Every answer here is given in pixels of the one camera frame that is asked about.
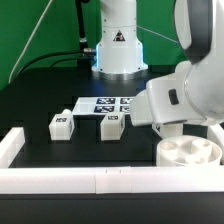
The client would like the white U-shaped fence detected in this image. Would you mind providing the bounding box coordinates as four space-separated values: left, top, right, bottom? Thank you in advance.
0 127 224 194

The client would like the black cable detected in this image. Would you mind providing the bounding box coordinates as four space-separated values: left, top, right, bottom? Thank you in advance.
15 49 98 78

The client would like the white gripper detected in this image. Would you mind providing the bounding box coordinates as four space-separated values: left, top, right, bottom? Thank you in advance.
130 78 200 126

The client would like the white marker tag board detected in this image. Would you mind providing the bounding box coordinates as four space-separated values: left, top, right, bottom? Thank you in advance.
72 97 133 115

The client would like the white cable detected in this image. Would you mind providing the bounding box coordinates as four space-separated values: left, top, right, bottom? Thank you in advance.
7 0 54 84

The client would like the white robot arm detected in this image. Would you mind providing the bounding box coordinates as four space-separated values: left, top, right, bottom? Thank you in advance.
92 0 224 126

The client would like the white round stool seat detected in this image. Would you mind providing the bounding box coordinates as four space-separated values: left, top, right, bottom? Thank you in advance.
156 135 223 167

